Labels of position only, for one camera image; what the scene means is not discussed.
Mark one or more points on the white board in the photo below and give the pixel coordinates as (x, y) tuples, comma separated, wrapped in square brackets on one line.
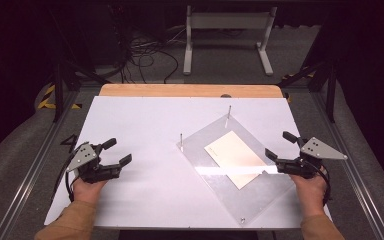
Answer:
[(146, 193)]

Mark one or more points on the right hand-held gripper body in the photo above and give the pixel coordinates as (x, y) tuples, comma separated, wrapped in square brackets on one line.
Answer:
[(320, 148)]

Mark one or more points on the person's right hand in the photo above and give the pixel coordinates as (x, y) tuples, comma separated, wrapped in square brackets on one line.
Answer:
[(311, 195)]

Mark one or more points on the short metal pin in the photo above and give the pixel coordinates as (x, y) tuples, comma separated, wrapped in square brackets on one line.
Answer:
[(181, 141)]

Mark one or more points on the white metal table frame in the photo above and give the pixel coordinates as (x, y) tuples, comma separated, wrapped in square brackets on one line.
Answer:
[(228, 20)]

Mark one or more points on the beige envelope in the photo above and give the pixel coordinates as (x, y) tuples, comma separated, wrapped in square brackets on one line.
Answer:
[(233, 153)]

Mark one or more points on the aluminium floor rail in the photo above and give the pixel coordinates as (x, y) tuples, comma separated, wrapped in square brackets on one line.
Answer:
[(356, 186), (30, 180)]

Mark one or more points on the yellow black hazard tape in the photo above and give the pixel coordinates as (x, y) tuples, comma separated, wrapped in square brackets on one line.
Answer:
[(46, 100), (301, 73)]

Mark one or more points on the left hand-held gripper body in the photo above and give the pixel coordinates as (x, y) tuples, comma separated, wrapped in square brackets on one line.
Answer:
[(84, 156)]

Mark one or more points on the tall metal pin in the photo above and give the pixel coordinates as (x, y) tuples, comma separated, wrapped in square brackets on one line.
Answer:
[(228, 116)]

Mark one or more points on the clear acrylic plate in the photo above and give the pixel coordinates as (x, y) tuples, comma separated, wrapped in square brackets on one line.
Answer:
[(246, 203)]

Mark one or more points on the black metal stand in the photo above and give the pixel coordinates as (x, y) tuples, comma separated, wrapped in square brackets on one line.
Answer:
[(330, 93), (58, 90)]

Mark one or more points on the person's left hand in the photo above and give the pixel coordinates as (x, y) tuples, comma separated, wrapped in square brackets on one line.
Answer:
[(86, 191)]

